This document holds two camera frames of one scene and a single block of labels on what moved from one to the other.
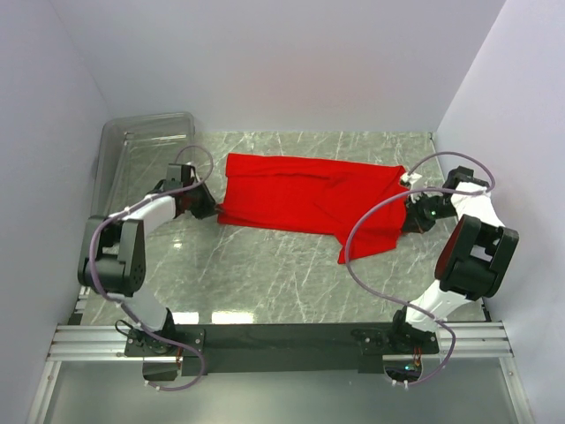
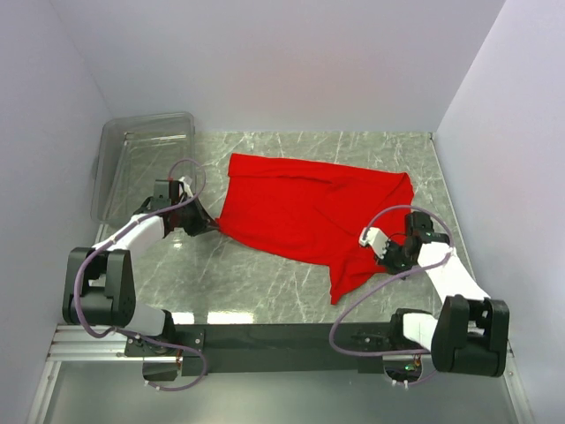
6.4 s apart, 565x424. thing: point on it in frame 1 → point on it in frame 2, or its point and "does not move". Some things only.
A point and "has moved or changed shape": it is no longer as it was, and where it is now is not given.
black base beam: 278,349 does not move
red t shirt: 316,195 has moved or changed shape
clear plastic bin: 132,155 does not move
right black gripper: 414,222 → 386,262
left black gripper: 209,208 → 203,223
